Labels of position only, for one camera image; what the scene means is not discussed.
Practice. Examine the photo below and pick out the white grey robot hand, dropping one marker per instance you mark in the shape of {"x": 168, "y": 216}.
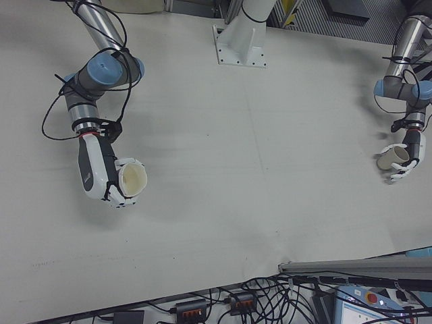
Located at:
{"x": 91, "y": 168}
{"x": 418, "y": 148}

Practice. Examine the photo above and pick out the beige paper cup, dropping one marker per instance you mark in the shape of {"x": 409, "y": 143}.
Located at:
{"x": 391, "y": 159}

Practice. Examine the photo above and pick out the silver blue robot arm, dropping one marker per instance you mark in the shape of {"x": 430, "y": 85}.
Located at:
{"x": 403, "y": 44}
{"x": 101, "y": 72}

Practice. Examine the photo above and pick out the teal plastic box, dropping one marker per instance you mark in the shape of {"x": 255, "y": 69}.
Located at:
{"x": 422, "y": 253}

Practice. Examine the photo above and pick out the white table cover cloth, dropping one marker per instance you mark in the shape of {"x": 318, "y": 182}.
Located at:
{"x": 219, "y": 168}

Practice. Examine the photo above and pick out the black ribbed floor mat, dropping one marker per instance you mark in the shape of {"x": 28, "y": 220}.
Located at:
{"x": 337, "y": 28}

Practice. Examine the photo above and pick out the black power adapter box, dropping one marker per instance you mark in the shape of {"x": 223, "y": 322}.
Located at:
{"x": 128, "y": 318}

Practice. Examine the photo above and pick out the dark grey box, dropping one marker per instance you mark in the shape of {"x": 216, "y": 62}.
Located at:
{"x": 347, "y": 8}

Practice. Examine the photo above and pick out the black orange power strip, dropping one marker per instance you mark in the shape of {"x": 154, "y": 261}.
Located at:
{"x": 241, "y": 298}
{"x": 190, "y": 305}

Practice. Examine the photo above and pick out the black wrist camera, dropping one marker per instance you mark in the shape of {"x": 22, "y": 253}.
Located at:
{"x": 396, "y": 126}
{"x": 114, "y": 131}

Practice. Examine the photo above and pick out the aluminium extrusion post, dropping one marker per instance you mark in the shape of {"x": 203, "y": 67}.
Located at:
{"x": 354, "y": 266}

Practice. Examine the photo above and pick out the white pedestal mount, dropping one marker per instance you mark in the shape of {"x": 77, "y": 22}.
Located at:
{"x": 243, "y": 44}

